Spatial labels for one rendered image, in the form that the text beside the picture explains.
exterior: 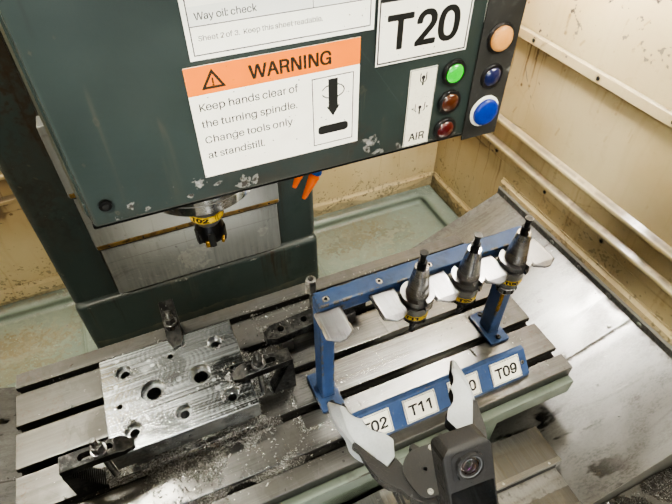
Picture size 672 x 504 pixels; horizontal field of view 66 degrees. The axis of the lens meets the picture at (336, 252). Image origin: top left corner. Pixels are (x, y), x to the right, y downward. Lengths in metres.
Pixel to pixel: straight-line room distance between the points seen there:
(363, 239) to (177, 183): 1.53
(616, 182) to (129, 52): 1.26
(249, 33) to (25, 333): 1.63
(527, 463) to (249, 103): 1.13
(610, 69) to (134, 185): 1.18
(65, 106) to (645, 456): 1.36
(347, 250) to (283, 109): 1.48
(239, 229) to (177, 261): 0.18
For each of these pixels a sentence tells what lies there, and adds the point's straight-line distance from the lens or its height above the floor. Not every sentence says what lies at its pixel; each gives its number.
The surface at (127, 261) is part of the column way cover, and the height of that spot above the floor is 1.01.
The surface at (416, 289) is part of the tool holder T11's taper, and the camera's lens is 0.93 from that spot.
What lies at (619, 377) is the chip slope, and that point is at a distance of 1.53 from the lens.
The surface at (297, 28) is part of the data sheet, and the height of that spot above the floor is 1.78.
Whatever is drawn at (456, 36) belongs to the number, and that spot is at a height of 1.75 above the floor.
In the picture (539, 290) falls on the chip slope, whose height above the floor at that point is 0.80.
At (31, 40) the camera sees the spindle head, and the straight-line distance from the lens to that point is 0.43.
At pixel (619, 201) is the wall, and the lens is 1.50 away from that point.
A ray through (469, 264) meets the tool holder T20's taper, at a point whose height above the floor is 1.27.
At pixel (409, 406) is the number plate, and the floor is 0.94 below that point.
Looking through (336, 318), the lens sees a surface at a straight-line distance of 0.93.
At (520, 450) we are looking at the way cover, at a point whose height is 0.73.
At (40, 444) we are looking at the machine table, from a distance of 1.31.
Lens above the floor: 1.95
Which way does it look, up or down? 45 degrees down
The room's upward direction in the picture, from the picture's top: straight up
